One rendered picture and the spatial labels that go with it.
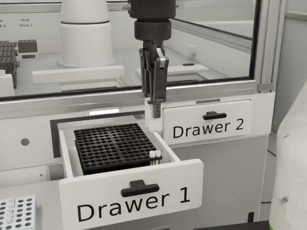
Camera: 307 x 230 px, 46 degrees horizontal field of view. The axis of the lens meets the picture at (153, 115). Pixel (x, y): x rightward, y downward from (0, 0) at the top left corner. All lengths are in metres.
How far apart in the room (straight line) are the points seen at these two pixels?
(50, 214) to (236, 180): 0.64
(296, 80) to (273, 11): 2.00
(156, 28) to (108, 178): 0.30
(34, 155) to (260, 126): 0.71
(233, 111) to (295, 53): 2.04
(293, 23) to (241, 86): 2.07
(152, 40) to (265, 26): 0.51
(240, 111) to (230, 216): 0.40
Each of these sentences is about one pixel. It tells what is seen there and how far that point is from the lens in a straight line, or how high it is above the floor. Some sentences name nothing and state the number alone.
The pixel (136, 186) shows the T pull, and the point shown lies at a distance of 0.70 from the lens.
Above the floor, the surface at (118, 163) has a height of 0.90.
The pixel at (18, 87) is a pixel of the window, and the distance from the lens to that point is 0.99.
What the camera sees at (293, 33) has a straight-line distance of 3.17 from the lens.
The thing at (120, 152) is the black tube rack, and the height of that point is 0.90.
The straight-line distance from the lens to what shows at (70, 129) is 1.03.
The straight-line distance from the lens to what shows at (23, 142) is 1.03.
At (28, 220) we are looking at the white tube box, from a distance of 0.87.
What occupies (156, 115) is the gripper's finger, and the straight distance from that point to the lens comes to 0.77.
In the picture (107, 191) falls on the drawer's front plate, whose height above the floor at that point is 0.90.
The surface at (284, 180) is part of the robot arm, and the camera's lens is 0.60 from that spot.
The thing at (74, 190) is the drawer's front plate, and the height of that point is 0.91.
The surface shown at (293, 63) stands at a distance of 3.17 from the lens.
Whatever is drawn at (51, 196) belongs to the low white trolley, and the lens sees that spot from 0.98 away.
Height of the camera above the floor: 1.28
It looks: 20 degrees down
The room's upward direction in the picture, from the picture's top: straight up
